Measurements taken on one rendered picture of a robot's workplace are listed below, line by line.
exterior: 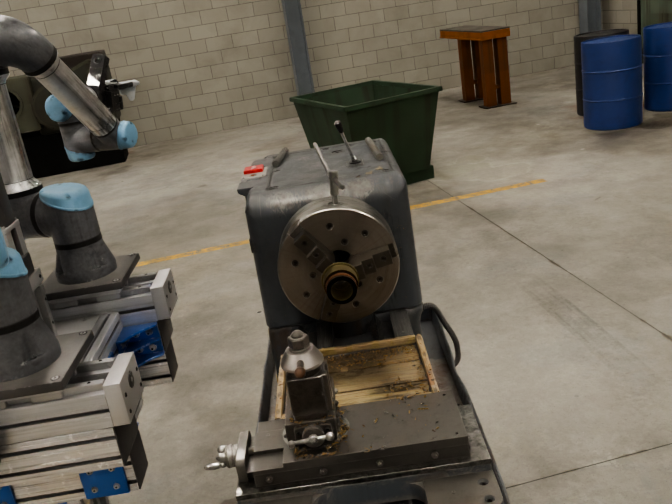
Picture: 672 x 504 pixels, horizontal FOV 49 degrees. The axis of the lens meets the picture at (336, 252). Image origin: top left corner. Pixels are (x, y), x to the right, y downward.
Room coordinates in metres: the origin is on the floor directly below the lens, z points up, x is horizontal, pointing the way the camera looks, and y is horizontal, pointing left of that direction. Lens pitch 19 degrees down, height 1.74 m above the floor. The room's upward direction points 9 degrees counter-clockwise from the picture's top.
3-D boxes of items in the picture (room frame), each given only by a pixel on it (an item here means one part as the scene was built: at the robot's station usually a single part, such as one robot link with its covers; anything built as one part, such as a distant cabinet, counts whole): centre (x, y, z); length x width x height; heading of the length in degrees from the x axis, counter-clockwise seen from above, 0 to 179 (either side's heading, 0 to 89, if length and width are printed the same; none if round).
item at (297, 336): (1.20, 0.09, 1.17); 0.04 x 0.04 x 0.03
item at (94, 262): (1.80, 0.64, 1.21); 0.15 x 0.15 x 0.10
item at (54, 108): (2.10, 0.67, 1.56); 0.11 x 0.08 x 0.09; 159
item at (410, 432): (1.20, 0.03, 0.95); 0.43 x 0.17 x 0.05; 89
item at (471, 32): (10.54, -2.36, 0.50); 1.61 x 0.44 x 1.00; 9
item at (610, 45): (7.63, -3.11, 0.44); 0.59 x 0.59 x 0.88
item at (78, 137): (2.09, 0.65, 1.46); 0.11 x 0.08 x 0.11; 69
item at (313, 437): (1.23, 0.09, 0.99); 0.20 x 0.10 x 0.05; 179
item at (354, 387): (1.53, 0.00, 0.89); 0.36 x 0.30 x 0.04; 89
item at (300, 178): (2.22, 0.01, 1.06); 0.59 x 0.48 x 0.39; 179
